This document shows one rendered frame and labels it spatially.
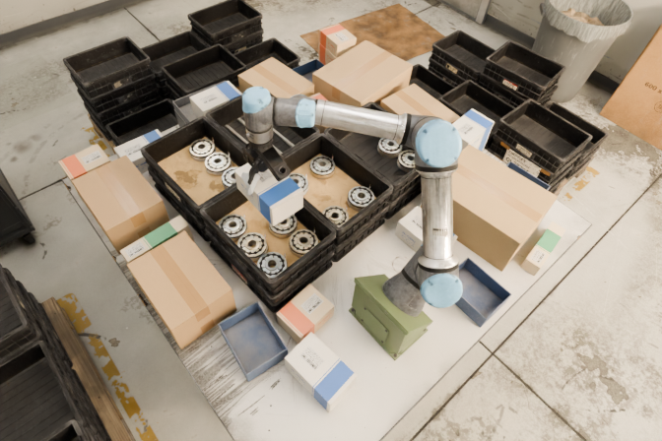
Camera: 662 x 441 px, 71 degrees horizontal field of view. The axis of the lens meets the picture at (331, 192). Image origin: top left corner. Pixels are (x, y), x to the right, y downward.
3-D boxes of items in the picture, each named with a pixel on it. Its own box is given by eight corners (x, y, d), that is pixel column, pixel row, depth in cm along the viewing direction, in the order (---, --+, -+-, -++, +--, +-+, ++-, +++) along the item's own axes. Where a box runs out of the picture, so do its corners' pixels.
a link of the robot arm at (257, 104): (271, 104, 119) (237, 101, 119) (273, 135, 127) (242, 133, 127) (275, 85, 124) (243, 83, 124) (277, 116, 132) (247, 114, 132)
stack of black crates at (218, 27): (244, 52, 354) (237, -4, 319) (267, 71, 341) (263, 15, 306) (198, 72, 336) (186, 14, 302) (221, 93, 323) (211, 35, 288)
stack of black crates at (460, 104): (503, 153, 299) (522, 112, 273) (474, 174, 286) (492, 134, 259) (455, 119, 317) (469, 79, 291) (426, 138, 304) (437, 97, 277)
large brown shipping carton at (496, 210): (537, 226, 193) (558, 196, 178) (501, 272, 179) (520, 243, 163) (456, 175, 209) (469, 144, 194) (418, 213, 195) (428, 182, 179)
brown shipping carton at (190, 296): (236, 310, 164) (231, 288, 151) (181, 349, 154) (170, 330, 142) (193, 253, 177) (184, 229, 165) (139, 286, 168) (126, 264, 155)
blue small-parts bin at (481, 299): (505, 302, 171) (512, 294, 165) (480, 328, 164) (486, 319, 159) (463, 266, 180) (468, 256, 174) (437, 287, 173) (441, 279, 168)
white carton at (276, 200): (302, 207, 150) (302, 190, 143) (273, 226, 145) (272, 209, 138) (266, 171, 159) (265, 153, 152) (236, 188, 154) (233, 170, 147)
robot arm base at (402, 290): (424, 313, 158) (442, 291, 155) (408, 319, 145) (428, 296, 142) (392, 283, 164) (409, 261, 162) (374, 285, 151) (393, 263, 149)
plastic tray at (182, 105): (226, 88, 225) (225, 80, 221) (247, 111, 215) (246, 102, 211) (174, 109, 213) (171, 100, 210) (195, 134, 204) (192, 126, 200)
